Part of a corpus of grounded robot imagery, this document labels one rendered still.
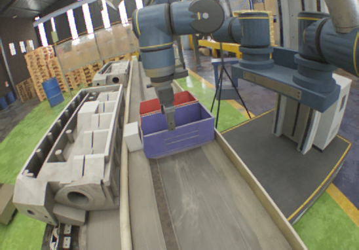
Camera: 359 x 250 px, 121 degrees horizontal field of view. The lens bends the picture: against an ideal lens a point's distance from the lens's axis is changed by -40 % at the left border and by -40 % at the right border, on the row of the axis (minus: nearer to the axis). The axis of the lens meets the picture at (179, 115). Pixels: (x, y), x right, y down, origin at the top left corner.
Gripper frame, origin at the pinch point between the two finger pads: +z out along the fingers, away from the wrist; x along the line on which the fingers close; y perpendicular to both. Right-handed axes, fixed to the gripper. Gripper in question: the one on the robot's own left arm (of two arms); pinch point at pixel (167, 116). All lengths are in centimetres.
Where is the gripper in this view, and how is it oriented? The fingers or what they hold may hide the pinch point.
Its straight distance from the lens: 63.6
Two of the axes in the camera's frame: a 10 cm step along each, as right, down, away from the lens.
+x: 2.6, 4.5, -8.5
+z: 1.1, 8.7, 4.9
